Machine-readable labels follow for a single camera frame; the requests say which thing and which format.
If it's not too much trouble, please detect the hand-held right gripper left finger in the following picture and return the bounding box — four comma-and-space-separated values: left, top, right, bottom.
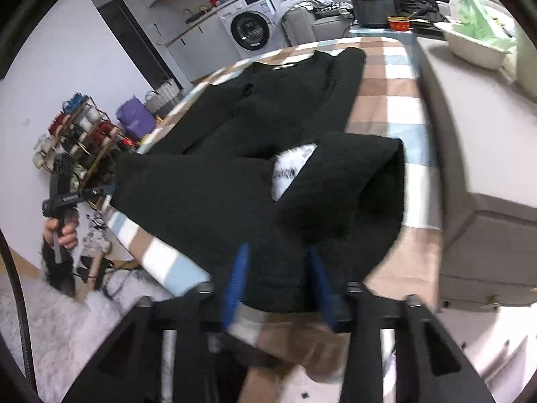
62, 243, 252, 403

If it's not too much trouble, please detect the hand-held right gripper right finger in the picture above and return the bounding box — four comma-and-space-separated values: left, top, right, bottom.
305, 247, 498, 403

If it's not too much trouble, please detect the black knit sweater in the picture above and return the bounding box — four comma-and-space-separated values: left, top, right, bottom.
110, 47, 405, 313

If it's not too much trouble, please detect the person's left hand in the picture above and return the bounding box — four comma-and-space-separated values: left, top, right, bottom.
44, 217, 79, 250

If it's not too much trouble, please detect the shoe rack with shoes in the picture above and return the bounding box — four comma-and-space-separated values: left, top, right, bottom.
33, 92, 122, 185

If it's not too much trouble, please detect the purple bag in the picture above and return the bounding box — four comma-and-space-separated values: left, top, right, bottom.
116, 96, 157, 138

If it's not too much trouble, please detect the woven laundry basket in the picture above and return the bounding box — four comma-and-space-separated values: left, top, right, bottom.
145, 78, 183, 114

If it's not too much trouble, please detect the white fluffy rug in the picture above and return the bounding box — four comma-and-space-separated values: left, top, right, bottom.
0, 277, 177, 403

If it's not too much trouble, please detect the dark door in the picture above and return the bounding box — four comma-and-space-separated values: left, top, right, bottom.
97, 0, 183, 93

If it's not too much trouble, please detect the white lower kitchen cabinet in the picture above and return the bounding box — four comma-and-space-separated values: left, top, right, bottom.
158, 16, 242, 87

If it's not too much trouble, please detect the checkered blanket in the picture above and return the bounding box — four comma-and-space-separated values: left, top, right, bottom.
103, 36, 445, 387

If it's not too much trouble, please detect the grey cabinet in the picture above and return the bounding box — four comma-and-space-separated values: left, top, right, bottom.
415, 36, 537, 311

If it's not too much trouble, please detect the white washing machine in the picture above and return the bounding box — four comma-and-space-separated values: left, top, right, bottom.
217, 0, 288, 60

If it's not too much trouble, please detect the grey sofa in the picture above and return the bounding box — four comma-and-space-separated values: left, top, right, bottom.
281, 0, 451, 45

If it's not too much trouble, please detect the small table with blue cloth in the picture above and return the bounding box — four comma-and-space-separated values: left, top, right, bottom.
348, 23, 420, 45

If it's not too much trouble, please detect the grey cloth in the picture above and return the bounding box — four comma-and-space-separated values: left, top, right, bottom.
279, 0, 332, 21

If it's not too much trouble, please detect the white basin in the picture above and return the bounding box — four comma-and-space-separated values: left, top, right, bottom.
434, 22, 515, 70

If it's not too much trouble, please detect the black and white patterned cushion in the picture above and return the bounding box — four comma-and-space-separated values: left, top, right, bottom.
314, 2, 353, 17

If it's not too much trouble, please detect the black tray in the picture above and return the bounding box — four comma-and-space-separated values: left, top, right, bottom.
409, 19, 445, 34

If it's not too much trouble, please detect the black cooker pot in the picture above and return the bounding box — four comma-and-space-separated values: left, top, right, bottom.
350, 0, 401, 28

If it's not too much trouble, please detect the green plastic bag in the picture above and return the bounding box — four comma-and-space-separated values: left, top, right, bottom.
456, 0, 518, 53

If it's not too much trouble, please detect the black braided cable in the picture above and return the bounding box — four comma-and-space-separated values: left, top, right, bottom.
0, 231, 36, 391

